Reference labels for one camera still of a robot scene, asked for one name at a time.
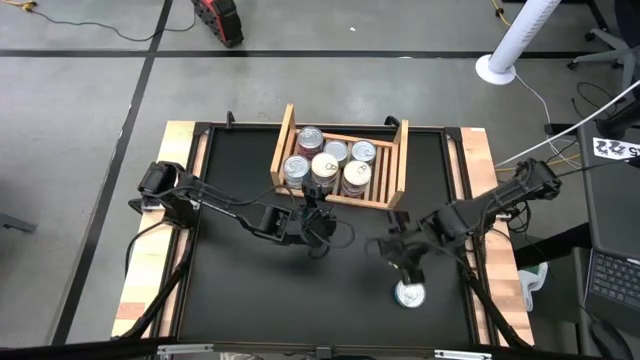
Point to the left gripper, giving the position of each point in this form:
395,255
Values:
316,225

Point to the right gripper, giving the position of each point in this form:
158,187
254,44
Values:
402,247

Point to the teal label tuna can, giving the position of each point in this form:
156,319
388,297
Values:
410,295
296,169

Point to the blue label salmon can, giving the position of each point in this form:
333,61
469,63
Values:
356,175
325,167

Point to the green label tuna can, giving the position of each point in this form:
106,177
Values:
363,150
336,150

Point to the red label tuna can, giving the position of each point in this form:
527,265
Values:
310,140

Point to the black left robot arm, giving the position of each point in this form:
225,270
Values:
220,202

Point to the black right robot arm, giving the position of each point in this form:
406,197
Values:
490,200

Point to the wooden slatted shelf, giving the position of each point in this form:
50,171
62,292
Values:
400,150

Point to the black table mat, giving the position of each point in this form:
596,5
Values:
300,300

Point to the white plastic bag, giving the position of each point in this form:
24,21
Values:
532,282

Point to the dark laptop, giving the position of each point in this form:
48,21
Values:
617,280

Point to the dark grey side desk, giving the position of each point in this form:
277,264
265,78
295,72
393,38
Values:
610,210

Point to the white tower fan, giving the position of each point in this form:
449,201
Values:
495,70

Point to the white fiducial tag paper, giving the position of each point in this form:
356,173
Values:
617,148

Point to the red and black tool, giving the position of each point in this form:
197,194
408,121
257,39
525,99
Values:
217,20

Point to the grey office chair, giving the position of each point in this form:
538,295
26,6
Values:
607,50

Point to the grey furniture foot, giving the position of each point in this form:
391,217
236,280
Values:
15,222

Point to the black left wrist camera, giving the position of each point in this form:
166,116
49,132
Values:
314,192

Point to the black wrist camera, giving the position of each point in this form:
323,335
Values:
397,219
314,192

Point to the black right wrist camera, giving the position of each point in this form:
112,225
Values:
397,219

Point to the silver frame bracket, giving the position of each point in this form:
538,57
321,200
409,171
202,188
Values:
185,349
462,355

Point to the black frame crossbar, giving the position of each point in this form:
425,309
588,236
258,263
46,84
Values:
75,352

